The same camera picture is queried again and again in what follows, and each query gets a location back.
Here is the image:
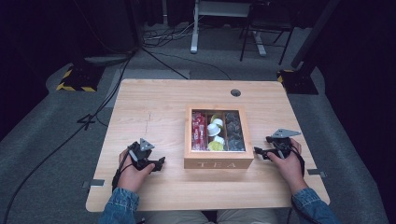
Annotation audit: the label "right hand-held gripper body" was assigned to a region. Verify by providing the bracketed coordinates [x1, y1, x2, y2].
[265, 128, 303, 160]

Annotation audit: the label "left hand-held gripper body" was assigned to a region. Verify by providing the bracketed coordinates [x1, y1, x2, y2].
[127, 137, 157, 172]

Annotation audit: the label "glass-paned wooden box lid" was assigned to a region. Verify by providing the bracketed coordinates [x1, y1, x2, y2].
[185, 104, 254, 154]

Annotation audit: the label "wooden tea box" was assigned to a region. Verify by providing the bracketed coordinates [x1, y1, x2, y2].
[183, 105, 255, 171]

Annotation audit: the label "person's left hand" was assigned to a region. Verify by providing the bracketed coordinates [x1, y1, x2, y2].
[117, 148, 156, 193]

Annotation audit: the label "person's right hand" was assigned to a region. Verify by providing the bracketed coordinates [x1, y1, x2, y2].
[266, 138, 309, 196]

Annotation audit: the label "dark capsules in box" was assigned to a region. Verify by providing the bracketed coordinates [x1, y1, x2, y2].
[224, 111, 246, 152]

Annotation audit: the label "grey tape strip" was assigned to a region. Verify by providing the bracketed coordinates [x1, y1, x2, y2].
[306, 168, 328, 178]
[81, 178, 106, 189]

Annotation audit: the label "green-lidded creamer cup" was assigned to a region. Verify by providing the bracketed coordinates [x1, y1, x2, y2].
[207, 140, 224, 152]

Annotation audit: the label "bundle of red stick packets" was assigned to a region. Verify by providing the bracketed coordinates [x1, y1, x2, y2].
[191, 111, 208, 152]

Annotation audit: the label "person's left leg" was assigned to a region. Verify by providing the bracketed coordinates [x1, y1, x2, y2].
[141, 210, 208, 224]

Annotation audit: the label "person's leg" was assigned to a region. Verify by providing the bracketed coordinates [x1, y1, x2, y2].
[216, 208, 278, 224]
[141, 210, 208, 224]

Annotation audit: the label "black yellow-striped stand base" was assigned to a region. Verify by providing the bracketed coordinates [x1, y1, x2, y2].
[276, 68, 319, 95]
[55, 63, 106, 93]

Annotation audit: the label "person's right leg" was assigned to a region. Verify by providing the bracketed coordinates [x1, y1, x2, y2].
[216, 208, 278, 224]

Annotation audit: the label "black slanted stand pole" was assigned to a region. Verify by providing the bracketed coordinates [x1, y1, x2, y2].
[290, 0, 342, 70]

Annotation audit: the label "black metal chair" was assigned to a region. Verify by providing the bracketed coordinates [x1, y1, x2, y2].
[239, 0, 295, 66]

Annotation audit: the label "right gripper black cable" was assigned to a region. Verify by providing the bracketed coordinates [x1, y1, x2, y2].
[288, 143, 306, 179]

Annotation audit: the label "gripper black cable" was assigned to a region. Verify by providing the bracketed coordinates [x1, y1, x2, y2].
[288, 143, 306, 179]
[111, 151, 134, 192]

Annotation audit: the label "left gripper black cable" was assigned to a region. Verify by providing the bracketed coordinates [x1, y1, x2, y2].
[111, 151, 134, 192]

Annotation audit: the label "long black floor cable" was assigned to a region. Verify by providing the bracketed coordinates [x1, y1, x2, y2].
[1, 50, 138, 220]

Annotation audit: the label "thin black floor cable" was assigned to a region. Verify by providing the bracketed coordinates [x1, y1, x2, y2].
[141, 46, 233, 81]

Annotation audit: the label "tangle of floor cables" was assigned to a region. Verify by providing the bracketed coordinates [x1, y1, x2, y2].
[143, 20, 201, 49]

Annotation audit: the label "white desk frame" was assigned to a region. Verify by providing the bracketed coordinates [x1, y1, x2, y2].
[190, 0, 268, 57]

